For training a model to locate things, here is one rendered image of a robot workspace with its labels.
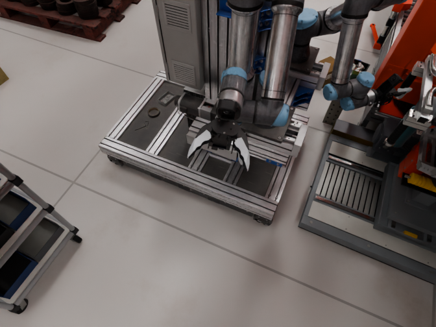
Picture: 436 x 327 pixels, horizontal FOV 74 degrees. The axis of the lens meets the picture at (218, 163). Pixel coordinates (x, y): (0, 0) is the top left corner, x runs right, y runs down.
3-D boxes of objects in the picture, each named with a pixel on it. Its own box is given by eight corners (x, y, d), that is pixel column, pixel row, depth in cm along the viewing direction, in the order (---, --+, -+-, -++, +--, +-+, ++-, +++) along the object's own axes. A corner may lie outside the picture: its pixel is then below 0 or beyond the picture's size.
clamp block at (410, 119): (425, 132, 120) (433, 122, 115) (401, 124, 122) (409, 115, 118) (425, 122, 122) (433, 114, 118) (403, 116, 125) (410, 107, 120)
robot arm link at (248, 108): (251, 132, 99) (254, 109, 90) (218, 127, 100) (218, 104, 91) (253, 115, 104) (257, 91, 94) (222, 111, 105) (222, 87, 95)
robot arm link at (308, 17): (284, 33, 154) (289, 8, 143) (307, 29, 156) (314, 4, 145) (293, 47, 148) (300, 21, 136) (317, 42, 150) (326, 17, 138)
